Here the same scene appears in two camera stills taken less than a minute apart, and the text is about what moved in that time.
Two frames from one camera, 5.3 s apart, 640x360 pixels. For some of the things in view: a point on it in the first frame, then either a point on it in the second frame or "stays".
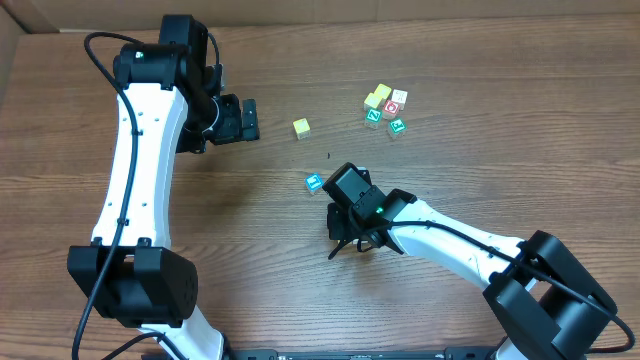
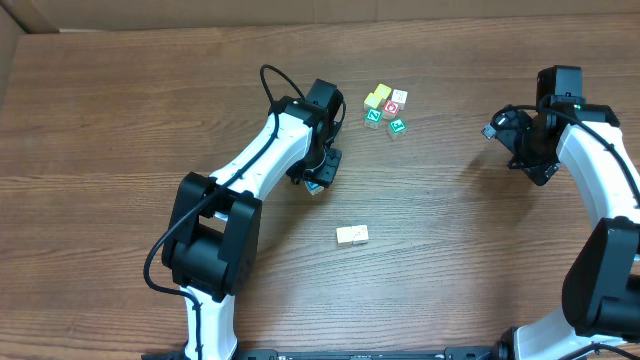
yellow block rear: x=383 y=91 stays
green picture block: x=396 y=128 stays
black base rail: x=325 y=354 stays
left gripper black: x=239 y=118 -> x=326 y=167
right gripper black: x=337 y=226 -> x=536 y=171
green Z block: x=373 y=118 stays
